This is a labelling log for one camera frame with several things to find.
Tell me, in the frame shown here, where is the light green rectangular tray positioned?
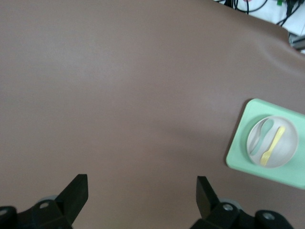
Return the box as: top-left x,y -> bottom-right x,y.
225,98 -> 305,190

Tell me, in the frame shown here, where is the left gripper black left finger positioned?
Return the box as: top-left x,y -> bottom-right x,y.
0,174 -> 89,229

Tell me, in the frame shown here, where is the brown table cover mat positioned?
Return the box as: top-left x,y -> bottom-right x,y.
0,0 -> 305,229

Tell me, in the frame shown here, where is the beige round plate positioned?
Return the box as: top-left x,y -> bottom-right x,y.
246,115 -> 299,169

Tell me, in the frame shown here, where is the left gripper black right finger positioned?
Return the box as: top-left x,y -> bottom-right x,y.
196,176 -> 293,229

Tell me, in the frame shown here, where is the black floor cable bundle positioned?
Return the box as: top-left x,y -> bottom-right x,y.
214,0 -> 305,27

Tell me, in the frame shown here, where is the yellow plastic fork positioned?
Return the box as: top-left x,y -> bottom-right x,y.
260,126 -> 286,167

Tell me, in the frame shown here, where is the sage green plastic spoon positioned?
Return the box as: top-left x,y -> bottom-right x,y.
250,119 -> 275,156

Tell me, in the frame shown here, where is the grey metal bracket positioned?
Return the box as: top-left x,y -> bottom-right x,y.
288,32 -> 305,54

